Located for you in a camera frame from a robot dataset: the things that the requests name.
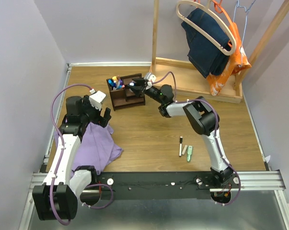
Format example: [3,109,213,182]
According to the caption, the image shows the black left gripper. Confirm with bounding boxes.
[81,95,112,127]

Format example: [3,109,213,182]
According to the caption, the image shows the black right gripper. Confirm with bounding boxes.
[127,77,164,104]

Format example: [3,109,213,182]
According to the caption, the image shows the white marker with black cap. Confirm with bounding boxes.
[179,136,183,157]

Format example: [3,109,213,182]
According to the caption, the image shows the green stapler remover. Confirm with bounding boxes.
[186,146,193,162]

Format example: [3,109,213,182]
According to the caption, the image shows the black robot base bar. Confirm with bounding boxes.
[96,171,239,200]

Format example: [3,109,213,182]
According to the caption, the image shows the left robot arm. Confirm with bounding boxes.
[32,91,111,225]

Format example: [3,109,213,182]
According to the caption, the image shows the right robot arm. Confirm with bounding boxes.
[126,78,234,188]

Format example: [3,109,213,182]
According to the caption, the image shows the dark brown wooden desk organizer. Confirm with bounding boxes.
[106,73,145,111]

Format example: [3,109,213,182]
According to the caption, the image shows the purple cloth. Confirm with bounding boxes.
[68,122,124,180]

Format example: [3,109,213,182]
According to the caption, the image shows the wooden clothes rack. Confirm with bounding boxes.
[150,0,289,104]

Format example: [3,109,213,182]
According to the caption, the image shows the dark blue jeans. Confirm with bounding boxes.
[181,8,232,79]

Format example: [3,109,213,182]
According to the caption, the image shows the orange cloth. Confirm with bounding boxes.
[207,23,252,96]

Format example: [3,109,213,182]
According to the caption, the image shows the wooden clothes hanger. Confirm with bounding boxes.
[176,0,231,52]

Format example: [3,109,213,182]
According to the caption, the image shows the orange plastic hanger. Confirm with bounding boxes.
[196,0,235,48]

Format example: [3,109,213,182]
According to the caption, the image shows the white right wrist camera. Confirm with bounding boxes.
[144,72,156,86]

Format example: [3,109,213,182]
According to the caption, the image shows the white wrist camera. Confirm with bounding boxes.
[144,72,156,86]
[89,89,106,111]

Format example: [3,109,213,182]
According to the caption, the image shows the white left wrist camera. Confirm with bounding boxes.
[89,89,106,111]

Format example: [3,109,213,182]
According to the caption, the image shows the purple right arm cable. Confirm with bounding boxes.
[152,71,241,207]

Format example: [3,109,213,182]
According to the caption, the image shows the blue wire hanger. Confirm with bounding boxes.
[232,0,256,51]

